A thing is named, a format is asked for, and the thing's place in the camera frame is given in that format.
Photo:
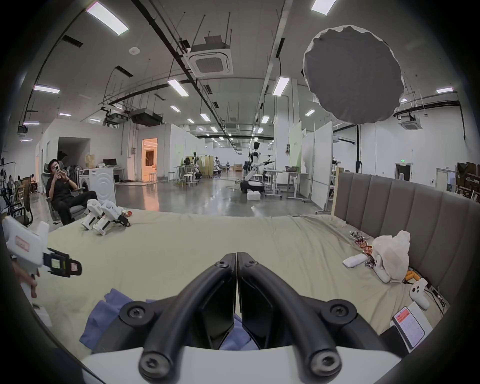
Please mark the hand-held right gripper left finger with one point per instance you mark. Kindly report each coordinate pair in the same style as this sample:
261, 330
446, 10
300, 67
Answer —
210, 288

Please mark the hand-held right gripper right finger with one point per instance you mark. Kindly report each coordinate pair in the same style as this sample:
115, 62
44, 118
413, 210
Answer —
264, 288

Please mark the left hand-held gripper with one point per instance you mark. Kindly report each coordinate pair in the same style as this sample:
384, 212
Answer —
24, 240

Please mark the person's left hand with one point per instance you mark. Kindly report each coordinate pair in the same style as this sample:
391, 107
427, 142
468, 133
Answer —
26, 279

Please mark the spare white hand-held gripper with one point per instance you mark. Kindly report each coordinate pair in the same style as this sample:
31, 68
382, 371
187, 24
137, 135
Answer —
107, 219
90, 214

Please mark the bed with pale green sheet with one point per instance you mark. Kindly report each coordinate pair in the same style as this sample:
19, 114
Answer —
180, 240

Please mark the blue garment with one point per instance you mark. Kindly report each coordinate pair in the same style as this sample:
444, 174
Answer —
99, 318

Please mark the black office chair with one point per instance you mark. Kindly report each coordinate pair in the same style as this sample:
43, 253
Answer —
20, 213

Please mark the white washing machine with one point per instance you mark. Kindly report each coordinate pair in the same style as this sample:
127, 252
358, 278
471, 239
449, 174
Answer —
102, 185

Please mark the white carton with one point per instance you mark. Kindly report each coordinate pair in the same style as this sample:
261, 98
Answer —
254, 195

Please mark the white remote control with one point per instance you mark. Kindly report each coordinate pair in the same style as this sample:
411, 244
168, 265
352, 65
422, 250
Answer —
355, 261

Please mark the white desk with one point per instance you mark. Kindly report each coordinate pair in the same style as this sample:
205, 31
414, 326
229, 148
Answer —
292, 176

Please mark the white humanoid robot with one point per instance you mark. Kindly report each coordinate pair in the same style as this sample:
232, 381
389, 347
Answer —
255, 168

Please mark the white plastic bag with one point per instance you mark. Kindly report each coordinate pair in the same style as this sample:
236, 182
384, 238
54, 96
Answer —
392, 255

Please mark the phone with lit screen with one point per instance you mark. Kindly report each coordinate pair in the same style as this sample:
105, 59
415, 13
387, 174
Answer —
410, 326

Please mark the white hand controller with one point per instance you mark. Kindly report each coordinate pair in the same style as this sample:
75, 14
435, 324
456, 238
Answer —
419, 290

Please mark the grey padded headboard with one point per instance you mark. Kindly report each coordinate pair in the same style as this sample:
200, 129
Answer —
405, 210

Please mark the round grey softbox lamp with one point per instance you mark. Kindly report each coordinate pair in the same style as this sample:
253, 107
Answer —
352, 75

